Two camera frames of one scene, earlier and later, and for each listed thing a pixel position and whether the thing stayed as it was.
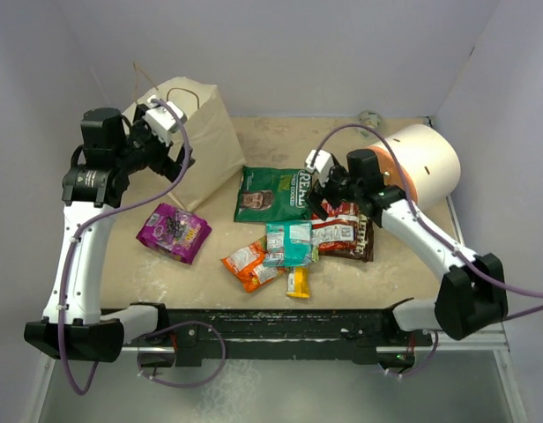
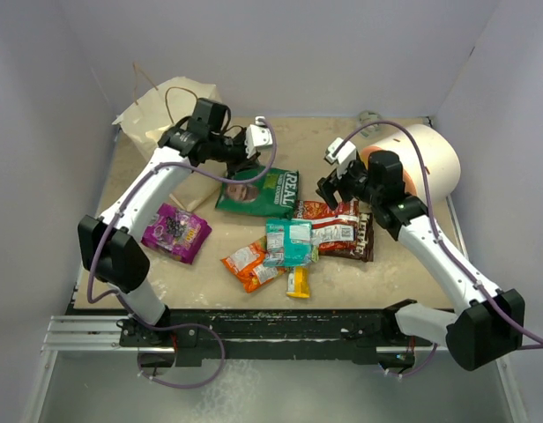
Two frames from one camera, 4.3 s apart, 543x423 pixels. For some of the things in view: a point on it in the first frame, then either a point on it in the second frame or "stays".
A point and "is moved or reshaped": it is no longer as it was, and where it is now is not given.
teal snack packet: [287, 244] stays
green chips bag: [270, 195] is moved or reshaped
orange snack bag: [248, 266] stays
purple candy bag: [175, 231] stays
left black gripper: [165, 166] to [243, 162]
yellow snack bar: [298, 282] stays
